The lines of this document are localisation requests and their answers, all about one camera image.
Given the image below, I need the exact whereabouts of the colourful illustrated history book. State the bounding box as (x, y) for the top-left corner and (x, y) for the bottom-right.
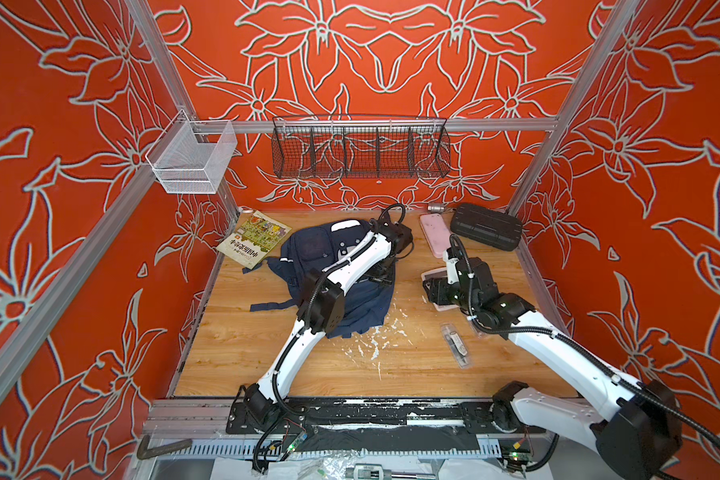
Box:
(216, 211), (291, 269)

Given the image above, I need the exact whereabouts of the black hard case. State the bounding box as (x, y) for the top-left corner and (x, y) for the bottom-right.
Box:
(450, 203), (523, 251)

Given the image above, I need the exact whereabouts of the clear plastic pen box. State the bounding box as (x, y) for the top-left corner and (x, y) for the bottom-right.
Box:
(441, 324), (471, 369)

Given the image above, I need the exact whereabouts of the dark metal hex key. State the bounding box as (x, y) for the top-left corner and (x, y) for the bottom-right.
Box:
(136, 435), (193, 461)

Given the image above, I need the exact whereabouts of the white wire mesh basket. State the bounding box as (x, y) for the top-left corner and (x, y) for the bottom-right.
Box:
(146, 109), (238, 195)

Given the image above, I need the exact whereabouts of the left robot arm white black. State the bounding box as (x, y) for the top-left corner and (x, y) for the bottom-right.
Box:
(242, 207), (413, 427)

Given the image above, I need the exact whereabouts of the pink calculator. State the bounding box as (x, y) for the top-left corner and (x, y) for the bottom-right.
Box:
(421, 267), (458, 312)

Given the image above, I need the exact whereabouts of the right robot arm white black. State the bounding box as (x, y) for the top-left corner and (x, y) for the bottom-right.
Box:
(422, 234), (720, 479)

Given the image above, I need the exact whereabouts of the pink pencil case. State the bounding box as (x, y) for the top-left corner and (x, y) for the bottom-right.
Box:
(419, 213), (451, 259)

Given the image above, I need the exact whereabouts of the navy blue student backpack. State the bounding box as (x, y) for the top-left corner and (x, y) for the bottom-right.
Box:
(242, 218), (398, 340)

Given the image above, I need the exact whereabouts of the black wire wall basket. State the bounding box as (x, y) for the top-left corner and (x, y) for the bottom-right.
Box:
(271, 114), (453, 180)

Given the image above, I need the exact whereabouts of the small silver metal cylinder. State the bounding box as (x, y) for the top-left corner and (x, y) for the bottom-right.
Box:
(427, 203), (450, 214)

